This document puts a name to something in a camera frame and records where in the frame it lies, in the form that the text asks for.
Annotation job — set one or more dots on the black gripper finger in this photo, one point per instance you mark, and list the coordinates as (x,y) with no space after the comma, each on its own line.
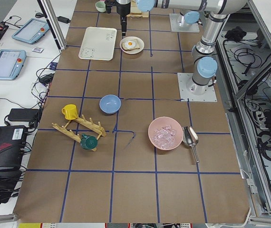
(123,25)

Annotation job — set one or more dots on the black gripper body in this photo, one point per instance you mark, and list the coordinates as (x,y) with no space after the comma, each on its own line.
(123,9)

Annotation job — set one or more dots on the white bread slice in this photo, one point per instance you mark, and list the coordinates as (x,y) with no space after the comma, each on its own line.
(135,11)

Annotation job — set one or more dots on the white round plate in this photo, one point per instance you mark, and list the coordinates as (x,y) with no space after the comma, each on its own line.
(140,42)

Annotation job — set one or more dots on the wooden cutting board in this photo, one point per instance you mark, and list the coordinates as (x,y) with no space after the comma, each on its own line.
(143,15)

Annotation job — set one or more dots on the light green cup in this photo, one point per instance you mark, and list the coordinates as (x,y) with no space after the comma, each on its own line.
(100,6)

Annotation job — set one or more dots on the fried egg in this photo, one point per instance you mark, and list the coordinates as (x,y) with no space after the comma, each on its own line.
(130,44)

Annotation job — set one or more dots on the bottom toast slice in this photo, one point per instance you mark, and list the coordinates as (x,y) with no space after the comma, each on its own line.
(137,45)

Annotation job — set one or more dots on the cream rectangular tray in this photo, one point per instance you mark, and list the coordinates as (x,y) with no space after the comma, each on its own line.
(98,44)

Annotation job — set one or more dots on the blue bowl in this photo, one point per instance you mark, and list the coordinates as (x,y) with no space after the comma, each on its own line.
(110,104)

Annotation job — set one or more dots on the far teach pendant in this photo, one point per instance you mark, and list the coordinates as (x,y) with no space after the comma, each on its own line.
(31,31)

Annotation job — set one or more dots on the teach pendant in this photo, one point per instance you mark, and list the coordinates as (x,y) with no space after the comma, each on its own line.
(11,63)
(31,31)

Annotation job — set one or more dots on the yellow mug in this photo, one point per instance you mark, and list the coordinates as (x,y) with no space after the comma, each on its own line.
(70,112)

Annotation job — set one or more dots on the pink bowl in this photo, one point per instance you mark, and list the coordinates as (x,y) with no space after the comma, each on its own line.
(163,121)

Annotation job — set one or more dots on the near teach pendant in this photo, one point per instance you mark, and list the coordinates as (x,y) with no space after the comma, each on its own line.
(11,63)

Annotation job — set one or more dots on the clear ice cubes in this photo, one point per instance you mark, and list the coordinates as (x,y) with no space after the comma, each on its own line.
(164,137)

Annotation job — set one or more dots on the green mug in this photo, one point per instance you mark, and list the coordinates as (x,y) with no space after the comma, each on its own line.
(88,142)

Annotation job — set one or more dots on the metal scoop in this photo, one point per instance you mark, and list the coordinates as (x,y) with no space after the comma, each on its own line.
(190,140)

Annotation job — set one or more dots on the black power adapter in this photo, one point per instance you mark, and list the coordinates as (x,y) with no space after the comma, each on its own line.
(23,115)

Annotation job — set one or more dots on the black computer box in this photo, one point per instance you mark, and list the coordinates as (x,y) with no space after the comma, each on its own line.
(12,140)

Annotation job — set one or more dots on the aluminium frame post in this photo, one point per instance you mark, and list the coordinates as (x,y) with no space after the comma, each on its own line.
(52,21)

